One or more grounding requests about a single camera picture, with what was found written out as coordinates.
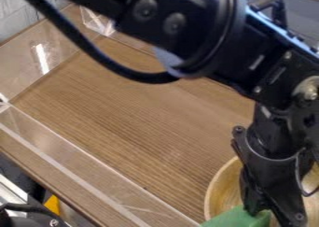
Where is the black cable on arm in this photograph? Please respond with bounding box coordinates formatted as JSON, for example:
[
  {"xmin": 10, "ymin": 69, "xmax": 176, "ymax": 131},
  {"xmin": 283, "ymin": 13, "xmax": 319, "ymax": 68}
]
[{"xmin": 10, "ymin": 0, "xmax": 184, "ymax": 85}]

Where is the green rectangular block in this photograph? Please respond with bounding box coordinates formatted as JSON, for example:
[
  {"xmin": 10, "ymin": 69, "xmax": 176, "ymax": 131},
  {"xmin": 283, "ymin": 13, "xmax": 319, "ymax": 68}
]
[{"xmin": 200, "ymin": 206, "xmax": 272, "ymax": 227}]

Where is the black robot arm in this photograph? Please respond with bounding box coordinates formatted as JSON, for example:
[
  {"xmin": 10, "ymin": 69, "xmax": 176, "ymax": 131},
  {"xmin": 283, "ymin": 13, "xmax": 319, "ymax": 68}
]
[{"xmin": 46, "ymin": 0, "xmax": 319, "ymax": 227}]

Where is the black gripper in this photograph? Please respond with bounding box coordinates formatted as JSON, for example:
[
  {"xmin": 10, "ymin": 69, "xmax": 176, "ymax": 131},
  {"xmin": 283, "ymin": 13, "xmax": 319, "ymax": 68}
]
[{"xmin": 231, "ymin": 125, "xmax": 319, "ymax": 227}]

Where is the yellow black clamp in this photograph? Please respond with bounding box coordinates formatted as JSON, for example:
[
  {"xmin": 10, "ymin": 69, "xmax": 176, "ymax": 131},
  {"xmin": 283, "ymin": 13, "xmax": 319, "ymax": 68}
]
[{"xmin": 44, "ymin": 195, "xmax": 61, "ymax": 216}]

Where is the clear acrylic corner bracket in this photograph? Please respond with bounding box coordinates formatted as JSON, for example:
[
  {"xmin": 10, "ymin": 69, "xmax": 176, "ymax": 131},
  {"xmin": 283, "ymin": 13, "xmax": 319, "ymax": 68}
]
[{"xmin": 80, "ymin": 7, "xmax": 116, "ymax": 37}]

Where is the brown wooden bowl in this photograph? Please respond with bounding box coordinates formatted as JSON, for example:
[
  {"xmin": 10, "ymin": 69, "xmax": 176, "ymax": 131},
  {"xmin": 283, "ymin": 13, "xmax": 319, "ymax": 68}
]
[{"xmin": 203, "ymin": 155, "xmax": 319, "ymax": 227}]

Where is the black cable lower left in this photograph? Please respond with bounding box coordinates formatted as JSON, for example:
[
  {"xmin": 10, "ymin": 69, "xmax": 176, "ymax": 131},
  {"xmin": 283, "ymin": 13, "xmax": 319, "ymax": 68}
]
[{"xmin": 0, "ymin": 202, "xmax": 64, "ymax": 222}]

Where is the clear acrylic enclosure wall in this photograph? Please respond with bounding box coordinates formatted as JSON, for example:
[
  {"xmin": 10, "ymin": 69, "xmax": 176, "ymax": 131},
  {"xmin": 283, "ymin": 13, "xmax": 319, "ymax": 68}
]
[{"xmin": 0, "ymin": 3, "xmax": 319, "ymax": 227}]

